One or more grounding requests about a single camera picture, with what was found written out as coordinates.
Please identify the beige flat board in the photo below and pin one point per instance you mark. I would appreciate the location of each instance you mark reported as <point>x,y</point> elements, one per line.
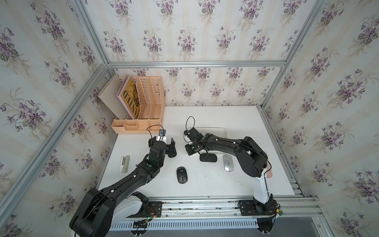
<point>108,96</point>

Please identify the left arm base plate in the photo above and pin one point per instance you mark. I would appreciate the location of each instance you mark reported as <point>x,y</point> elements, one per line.
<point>151,209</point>

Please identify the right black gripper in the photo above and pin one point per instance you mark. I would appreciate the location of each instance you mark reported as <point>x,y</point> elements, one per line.
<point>188,151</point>

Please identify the black slim mouse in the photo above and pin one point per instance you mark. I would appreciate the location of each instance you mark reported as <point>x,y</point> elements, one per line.
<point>208,158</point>

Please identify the small silver green object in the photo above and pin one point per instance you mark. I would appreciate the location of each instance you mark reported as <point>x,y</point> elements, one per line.
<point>124,165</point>

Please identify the silver slim mouse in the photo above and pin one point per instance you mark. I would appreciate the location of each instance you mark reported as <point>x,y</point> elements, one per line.
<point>228,163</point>

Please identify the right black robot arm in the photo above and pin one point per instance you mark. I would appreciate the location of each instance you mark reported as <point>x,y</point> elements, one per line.
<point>251,158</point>

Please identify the yellow cover book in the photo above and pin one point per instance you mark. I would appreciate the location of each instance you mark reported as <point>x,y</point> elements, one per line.
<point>128,96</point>

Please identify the white plastic storage box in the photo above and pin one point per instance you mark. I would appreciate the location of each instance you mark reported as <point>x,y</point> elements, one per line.
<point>217,131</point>

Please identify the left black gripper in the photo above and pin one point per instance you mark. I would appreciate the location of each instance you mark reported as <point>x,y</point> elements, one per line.
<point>167,147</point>

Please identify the peach desk file organizer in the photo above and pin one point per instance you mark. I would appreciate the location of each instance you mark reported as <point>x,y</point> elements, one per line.
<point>152,108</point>

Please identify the pink rectangular case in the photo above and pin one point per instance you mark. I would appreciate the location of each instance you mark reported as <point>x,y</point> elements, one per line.
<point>268,172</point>

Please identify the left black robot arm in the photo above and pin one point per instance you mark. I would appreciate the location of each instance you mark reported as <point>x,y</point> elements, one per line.
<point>95,214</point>

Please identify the small black Lecoo mouse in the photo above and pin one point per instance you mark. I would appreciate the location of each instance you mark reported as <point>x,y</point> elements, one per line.
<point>172,152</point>

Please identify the aluminium frame rail front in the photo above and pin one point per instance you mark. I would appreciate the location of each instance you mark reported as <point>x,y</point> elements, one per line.
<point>217,207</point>

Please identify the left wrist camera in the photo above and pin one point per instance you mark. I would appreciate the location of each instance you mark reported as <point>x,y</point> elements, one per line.
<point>161,135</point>

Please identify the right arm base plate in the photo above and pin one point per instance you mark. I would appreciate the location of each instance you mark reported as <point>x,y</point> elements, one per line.
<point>255,208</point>

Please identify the black Lecoo scroll mouse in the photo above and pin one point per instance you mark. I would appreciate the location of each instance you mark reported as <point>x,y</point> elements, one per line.
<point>182,175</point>

